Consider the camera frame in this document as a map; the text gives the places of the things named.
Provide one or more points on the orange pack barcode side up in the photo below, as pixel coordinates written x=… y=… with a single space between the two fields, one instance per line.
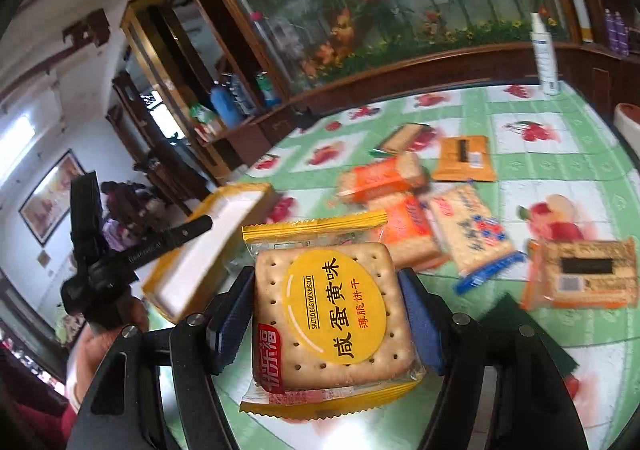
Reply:
x=464 y=158

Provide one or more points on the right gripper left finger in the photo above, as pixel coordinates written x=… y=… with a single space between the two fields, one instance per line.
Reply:
x=202 y=346

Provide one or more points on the blue water bottle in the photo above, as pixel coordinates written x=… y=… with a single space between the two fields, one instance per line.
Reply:
x=224 y=105

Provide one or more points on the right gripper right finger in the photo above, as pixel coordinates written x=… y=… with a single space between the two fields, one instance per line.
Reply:
x=456 y=348

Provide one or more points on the yellow salted egg biscuit pack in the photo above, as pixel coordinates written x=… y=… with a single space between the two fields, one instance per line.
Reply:
x=331 y=331

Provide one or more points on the blue Hokkaido cracker pack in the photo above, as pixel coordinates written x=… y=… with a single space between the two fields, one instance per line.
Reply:
x=475 y=239

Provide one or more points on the white spray bottle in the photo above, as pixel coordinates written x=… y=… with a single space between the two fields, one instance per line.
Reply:
x=544 y=53

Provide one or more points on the green edged cracker pack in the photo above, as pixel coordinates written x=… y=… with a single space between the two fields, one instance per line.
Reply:
x=410 y=137

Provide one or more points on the framed wall picture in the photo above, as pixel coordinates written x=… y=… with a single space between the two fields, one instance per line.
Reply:
x=49 y=202

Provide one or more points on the orange pack near table edge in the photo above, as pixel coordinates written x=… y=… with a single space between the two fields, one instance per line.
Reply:
x=582 y=274

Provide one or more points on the person's left hand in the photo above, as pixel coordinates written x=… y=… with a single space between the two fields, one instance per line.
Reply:
x=90 y=350

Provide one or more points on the orange chicken soup cracker pack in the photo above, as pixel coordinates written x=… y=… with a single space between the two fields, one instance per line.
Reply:
x=400 y=173

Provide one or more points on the yellow snack tray box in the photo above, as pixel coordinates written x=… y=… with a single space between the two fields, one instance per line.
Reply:
x=186 y=279

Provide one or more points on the purple bottles pair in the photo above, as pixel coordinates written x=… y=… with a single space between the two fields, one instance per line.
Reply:
x=616 y=32

